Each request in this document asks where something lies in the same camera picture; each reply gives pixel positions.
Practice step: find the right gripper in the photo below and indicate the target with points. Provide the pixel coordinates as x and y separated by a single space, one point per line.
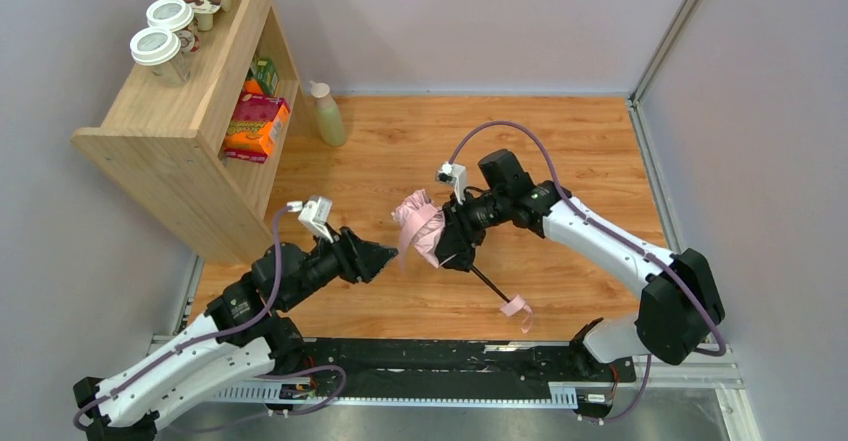
456 229

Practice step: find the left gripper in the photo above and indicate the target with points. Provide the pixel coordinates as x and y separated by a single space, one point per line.
349 255

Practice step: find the pink folding umbrella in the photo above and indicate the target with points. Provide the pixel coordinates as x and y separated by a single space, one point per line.
421 224

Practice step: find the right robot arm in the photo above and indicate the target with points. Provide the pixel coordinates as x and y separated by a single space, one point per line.
679 303

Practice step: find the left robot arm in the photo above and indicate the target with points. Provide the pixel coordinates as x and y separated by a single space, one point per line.
243 333

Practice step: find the green squeeze bottle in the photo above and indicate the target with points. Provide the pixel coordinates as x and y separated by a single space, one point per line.
328 116

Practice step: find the orange pink snack box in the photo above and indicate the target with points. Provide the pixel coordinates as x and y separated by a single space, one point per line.
255 127

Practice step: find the green carton on shelf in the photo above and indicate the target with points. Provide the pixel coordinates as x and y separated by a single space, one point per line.
263 77

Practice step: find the wooden shelf unit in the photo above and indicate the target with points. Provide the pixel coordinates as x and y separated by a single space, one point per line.
161 145

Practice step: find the white lidded jar front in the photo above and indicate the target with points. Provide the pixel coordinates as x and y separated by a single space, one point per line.
159 51

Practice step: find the white lidded jar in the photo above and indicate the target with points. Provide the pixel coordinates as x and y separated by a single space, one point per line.
159 51
177 17

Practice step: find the white lidded jar rear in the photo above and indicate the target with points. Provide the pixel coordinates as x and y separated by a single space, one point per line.
177 17

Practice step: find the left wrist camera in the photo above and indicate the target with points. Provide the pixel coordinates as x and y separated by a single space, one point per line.
313 215

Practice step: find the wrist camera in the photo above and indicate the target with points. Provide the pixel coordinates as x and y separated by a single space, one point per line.
455 176
313 215

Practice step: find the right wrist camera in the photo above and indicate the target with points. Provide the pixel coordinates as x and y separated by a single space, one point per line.
455 176

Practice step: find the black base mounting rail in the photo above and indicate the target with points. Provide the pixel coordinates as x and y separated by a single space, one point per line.
440 373

